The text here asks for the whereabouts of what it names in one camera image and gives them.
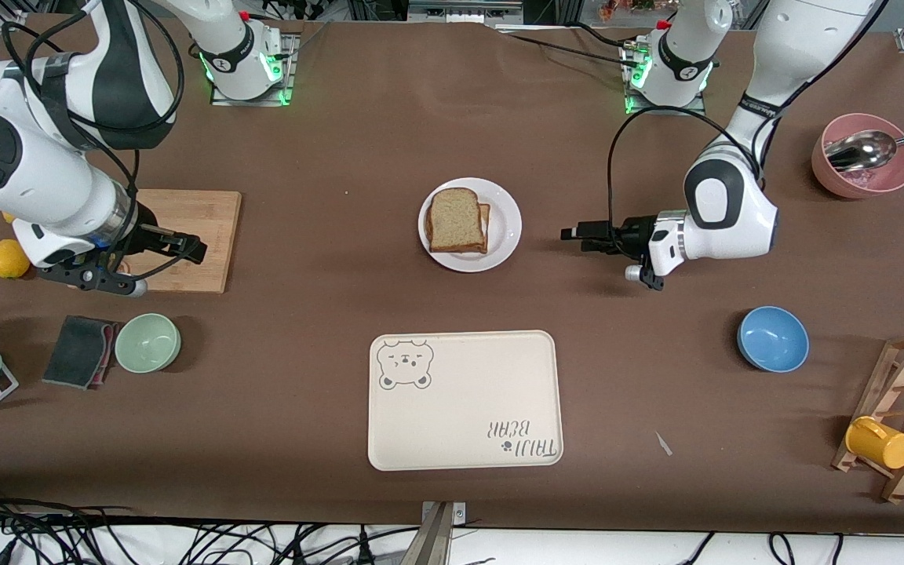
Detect white round plate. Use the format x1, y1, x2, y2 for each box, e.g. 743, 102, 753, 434
418, 177, 523, 274

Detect brown bread slice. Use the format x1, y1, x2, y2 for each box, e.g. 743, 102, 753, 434
425, 202, 492, 255
429, 188, 486, 253

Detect wooden cutting board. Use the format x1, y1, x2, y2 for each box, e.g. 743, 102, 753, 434
126, 189, 242, 295

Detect pale green bowl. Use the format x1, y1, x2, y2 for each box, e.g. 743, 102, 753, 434
114, 313, 182, 374

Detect dark grey cloth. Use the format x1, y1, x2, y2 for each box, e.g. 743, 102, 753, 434
42, 315, 119, 391

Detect round orange-yellow lemon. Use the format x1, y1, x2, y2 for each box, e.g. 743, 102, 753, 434
0, 239, 32, 279

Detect blue bowl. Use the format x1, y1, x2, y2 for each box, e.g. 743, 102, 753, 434
737, 305, 810, 374

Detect cream bear print tray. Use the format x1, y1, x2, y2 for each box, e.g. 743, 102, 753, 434
367, 330, 564, 472

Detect clear ice cubes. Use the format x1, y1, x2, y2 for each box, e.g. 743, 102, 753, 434
844, 166, 896, 190

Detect metal spoon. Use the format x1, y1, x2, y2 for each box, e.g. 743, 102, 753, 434
825, 126, 904, 173

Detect silver equipment box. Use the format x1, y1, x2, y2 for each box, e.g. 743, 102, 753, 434
407, 0, 525, 24

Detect pink bowl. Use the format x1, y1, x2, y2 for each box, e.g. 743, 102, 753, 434
811, 113, 904, 199

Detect yellow mug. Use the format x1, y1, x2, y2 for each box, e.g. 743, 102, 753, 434
844, 416, 904, 471

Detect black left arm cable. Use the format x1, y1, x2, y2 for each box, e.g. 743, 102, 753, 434
606, 104, 767, 236

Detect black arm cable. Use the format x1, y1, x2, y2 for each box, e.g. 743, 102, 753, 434
606, 104, 767, 236
0, 0, 186, 283

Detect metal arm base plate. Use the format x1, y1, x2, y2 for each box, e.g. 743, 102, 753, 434
211, 31, 297, 107
623, 43, 708, 117

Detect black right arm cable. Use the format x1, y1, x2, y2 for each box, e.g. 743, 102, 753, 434
0, 0, 186, 283

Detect black base cable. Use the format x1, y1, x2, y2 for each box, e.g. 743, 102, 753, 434
495, 24, 633, 65

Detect black cable tangle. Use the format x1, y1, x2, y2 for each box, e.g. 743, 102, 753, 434
0, 480, 421, 565

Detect metal table edge bracket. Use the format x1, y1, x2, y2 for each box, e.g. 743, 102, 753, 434
397, 501, 467, 565

